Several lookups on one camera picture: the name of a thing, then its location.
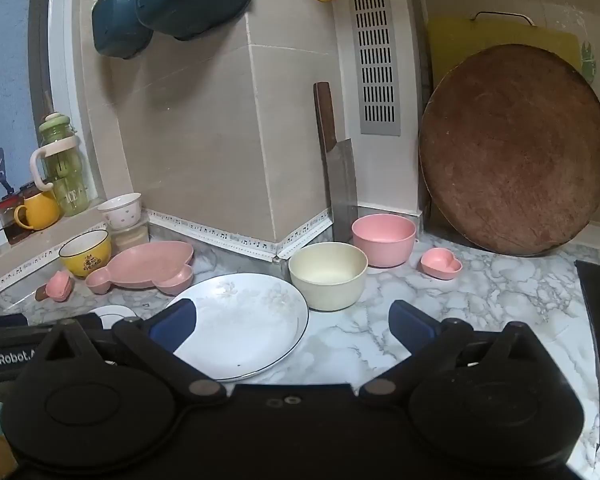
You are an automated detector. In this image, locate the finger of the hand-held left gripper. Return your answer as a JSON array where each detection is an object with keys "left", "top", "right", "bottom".
[{"left": 80, "top": 312, "right": 131, "bottom": 361}]

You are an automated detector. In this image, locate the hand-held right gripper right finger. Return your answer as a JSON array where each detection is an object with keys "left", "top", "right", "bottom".
[{"left": 357, "top": 300, "right": 561, "bottom": 408}]

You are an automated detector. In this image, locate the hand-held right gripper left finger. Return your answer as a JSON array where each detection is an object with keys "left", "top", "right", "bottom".
[{"left": 27, "top": 300, "right": 228, "bottom": 408}]

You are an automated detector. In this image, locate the pink fish-shaped divided plate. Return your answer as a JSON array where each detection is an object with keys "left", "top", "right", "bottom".
[{"left": 85, "top": 241, "right": 196, "bottom": 296}]

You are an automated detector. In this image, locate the pink heart-shaped dish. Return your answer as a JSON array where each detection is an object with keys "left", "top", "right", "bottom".
[
  {"left": 420, "top": 247, "right": 463, "bottom": 281},
  {"left": 45, "top": 270, "right": 75, "bottom": 302}
]

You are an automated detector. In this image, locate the white round plate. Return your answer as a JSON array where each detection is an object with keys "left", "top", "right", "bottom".
[{"left": 165, "top": 273, "right": 310, "bottom": 382}]

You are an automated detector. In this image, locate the pink bowl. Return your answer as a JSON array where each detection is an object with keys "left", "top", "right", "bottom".
[{"left": 351, "top": 214, "right": 417, "bottom": 268}]

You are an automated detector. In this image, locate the cream bowl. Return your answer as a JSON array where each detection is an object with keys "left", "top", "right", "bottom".
[{"left": 288, "top": 242, "right": 369, "bottom": 312}]

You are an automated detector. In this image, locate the small white saucer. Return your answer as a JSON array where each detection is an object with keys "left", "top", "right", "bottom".
[{"left": 94, "top": 305, "right": 139, "bottom": 331}]

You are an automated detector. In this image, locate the yellow printed bowl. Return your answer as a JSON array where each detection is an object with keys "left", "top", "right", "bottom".
[{"left": 58, "top": 230, "right": 112, "bottom": 278}]

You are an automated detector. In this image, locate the beige container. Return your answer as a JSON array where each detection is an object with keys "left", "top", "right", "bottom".
[{"left": 111, "top": 222, "right": 150, "bottom": 251}]

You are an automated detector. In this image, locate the music note trim tape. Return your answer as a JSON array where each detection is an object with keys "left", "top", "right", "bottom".
[{"left": 0, "top": 207, "right": 333, "bottom": 293}]

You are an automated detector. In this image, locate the white dotted bowl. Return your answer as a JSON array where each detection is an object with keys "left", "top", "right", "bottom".
[{"left": 97, "top": 193, "right": 143, "bottom": 231}]

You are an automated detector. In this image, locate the yellow mug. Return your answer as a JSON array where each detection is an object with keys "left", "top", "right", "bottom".
[{"left": 13, "top": 191, "right": 61, "bottom": 231}]

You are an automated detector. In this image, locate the green water bottle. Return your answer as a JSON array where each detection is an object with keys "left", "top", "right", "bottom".
[{"left": 30, "top": 112, "right": 90, "bottom": 217}]

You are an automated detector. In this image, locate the black stove top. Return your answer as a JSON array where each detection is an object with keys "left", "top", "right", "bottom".
[{"left": 575, "top": 259, "right": 600, "bottom": 448}]

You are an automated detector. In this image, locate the grey vent grille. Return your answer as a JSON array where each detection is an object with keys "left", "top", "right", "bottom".
[{"left": 347, "top": 0, "right": 402, "bottom": 136}]

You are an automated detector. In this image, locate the round wooden cutting board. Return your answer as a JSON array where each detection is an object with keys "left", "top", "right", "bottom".
[{"left": 418, "top": 44, "right": 600, "bottom": 257}]

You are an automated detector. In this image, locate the yellow cutting board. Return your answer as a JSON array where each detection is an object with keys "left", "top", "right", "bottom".
[{"left": 426, "top": 11, "right": 581, "bottom": 91}]

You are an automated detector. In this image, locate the small teal basin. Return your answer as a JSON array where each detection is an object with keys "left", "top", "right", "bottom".
[{"left": 91, "top": 0, "right": 154, "bottom": 58}]

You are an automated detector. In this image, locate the large teal basin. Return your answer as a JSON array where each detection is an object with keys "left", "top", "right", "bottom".
[{"left": 133, "top": 0, "right": 259, "bottom": 41}]

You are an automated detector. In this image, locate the cleaver with wooden handle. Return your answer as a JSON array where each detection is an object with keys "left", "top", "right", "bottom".
[{"left": 314, "top": 81, "right": 359, "bottom": 243}]

